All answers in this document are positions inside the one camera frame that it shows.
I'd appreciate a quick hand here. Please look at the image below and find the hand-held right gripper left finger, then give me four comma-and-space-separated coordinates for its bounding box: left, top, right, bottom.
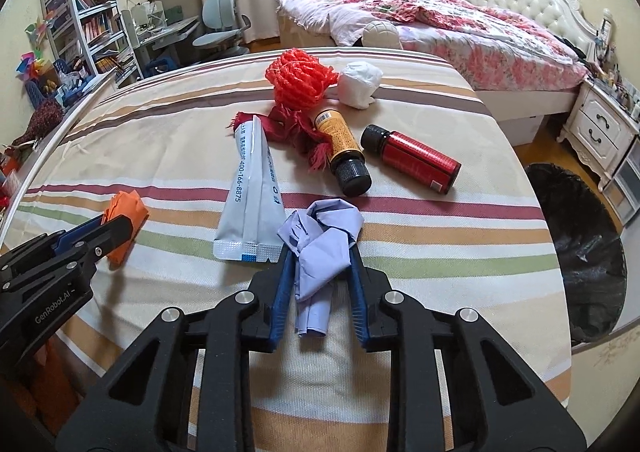
55, 245, 297, 452

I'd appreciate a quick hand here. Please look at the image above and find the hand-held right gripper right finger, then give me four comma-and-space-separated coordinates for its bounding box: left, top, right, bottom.
347, 245, 588, 452

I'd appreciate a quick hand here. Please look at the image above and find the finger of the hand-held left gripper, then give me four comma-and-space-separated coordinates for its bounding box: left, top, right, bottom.
0, 217, 108, 279
0, 215, 142, 294

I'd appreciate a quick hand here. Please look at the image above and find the orange paper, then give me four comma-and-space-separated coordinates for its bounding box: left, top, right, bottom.
102, 191, 150, 265

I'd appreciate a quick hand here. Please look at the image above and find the lavender cloth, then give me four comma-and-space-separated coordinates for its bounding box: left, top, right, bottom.
277, 199, 364, 338

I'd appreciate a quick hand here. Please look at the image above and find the white toothpaste tube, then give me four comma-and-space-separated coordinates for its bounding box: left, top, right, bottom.
212, 115, 284, 264

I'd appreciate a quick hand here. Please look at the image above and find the red bottle black cap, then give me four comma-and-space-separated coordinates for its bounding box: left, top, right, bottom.
361, 125, 462, 194

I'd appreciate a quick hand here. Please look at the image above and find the brown bottle orange label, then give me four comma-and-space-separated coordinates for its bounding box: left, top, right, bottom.
311, 108, 372, 197

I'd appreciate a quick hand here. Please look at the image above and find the dark red tassel cloth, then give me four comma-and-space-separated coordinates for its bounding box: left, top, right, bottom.
230, 105, 333, 174

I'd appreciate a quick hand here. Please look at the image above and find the orange foam net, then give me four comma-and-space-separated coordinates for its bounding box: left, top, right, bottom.
265, 47, 338, 113

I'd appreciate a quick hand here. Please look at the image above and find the white paper ball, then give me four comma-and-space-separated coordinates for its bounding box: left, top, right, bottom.
337, 61, 383, 109

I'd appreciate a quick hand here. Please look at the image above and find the black lined waste bin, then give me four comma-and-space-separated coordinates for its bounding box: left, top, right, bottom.
525, 162, 628, 345

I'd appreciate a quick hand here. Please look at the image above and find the striped bed sheet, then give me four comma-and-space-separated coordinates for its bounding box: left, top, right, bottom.
0, 46, 573, 452

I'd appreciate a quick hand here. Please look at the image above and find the brown fuzzy cloth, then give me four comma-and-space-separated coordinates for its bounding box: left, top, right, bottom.
14, 98, 67, 144

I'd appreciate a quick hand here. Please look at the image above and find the blue basket with pinwheel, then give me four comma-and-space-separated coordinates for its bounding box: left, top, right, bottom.
17, 52, 69, 109

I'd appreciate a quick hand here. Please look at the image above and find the grey study desk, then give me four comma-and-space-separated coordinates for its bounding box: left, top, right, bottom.
120, 2, 201, 73

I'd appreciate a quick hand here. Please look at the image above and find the white bookshelf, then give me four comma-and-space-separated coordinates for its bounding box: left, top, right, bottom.
37, 0, 142, 79

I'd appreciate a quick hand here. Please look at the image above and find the light blue desk chair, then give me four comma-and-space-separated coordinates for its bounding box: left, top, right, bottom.
192, 0, 251, 60

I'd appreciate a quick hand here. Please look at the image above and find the white storage box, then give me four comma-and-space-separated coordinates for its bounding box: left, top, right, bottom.
500, 112, 543, 145

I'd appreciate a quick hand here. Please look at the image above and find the floral bedding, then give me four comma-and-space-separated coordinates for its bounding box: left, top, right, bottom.
276, 0, 588, 93

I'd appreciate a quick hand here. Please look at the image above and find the clear plastic drawer unit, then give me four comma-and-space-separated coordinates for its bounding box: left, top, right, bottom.
602, 137, 640, 228

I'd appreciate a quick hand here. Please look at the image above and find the white nightstand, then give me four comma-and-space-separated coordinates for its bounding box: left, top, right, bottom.
557, 77, 640, 189

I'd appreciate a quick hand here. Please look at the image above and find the cluster of cosmetic bottles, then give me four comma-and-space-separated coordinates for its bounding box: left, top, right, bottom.
590, 7, 640, 118

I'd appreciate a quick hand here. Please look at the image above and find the white bed rail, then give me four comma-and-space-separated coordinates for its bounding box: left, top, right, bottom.
0, 67, 118, 233

